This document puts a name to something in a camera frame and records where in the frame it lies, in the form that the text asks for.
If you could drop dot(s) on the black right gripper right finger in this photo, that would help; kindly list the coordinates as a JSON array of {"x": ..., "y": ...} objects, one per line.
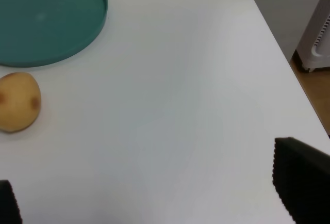
[{"x": 301, "y": 179}]

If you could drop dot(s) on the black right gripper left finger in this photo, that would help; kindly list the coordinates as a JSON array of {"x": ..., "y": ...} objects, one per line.
[{"x": 10, "y": 212}]

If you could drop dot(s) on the tan potato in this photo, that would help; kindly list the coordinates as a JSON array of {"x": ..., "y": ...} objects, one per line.
[{"x": 20, "y": 101}]

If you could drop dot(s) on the white appliance on floor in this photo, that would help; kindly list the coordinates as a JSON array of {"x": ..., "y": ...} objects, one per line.
[{"x": 313, "y": 48}]

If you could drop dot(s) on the teal round plastic tray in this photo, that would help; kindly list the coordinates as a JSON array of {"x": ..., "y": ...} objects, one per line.
[{"x": 42, "y": 32}]

